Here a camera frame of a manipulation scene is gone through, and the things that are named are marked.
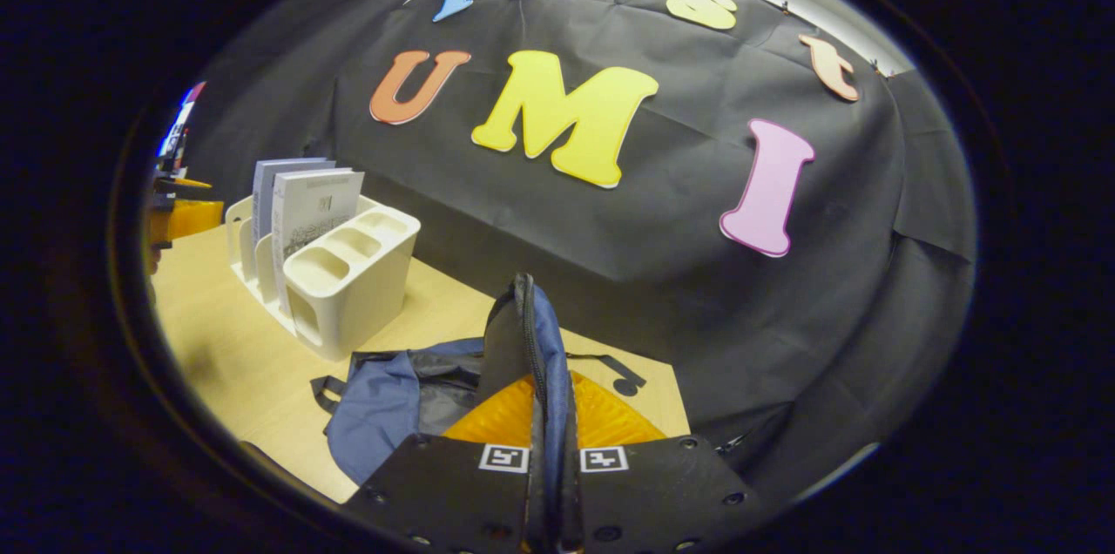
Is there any white book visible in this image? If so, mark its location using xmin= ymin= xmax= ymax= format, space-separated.
xmin=270 ymin=168 xmax=367 ymax=317

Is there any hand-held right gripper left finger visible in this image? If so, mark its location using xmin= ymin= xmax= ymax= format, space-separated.
xmin=340 ymin=373 xmax=545 ymax=554

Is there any monitor screen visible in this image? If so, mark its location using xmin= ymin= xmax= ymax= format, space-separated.
xmin=157 ymin=82 xmax=207 ymax=180

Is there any cream plastic bookshelf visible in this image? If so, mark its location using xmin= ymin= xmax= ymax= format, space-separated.
xmin=225 ymin=193 xmax=422 ymax=361

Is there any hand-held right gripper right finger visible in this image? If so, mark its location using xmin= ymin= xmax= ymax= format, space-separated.
xmin=562 ymin=371 xmax=769 ymax=554

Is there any blue schoolbag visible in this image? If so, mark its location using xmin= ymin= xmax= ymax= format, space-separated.
xmin=311 ymin=273 xmax=650 ymax=554

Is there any grey book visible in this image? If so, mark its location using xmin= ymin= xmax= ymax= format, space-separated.
xmin=251 ymin=158 xmax=336 ymax=276

